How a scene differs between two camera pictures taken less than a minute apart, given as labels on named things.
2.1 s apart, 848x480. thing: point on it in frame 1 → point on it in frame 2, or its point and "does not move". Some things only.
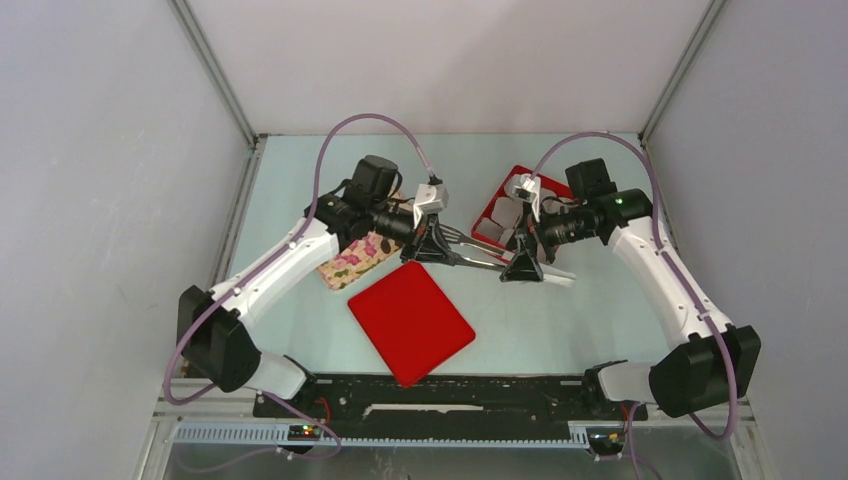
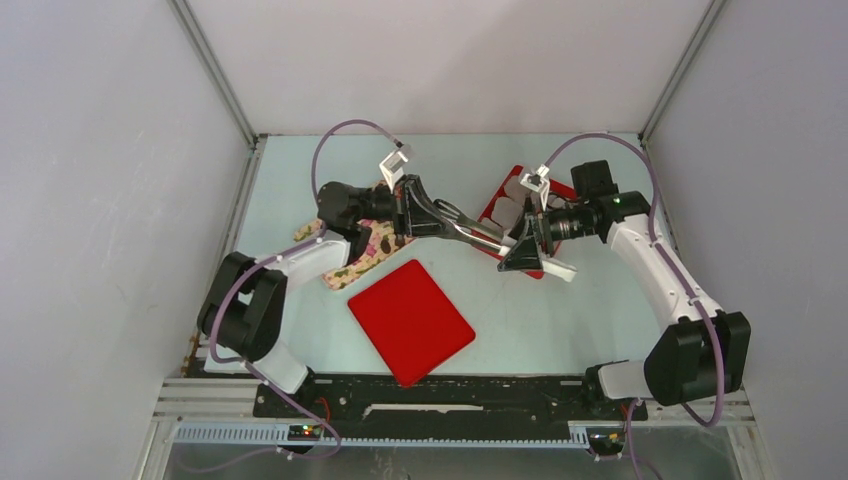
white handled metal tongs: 453,240 → 502,246
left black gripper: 427,242 → 414,214
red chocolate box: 501,220 does not move
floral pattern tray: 355,258 does not move
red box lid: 413,324 does not move
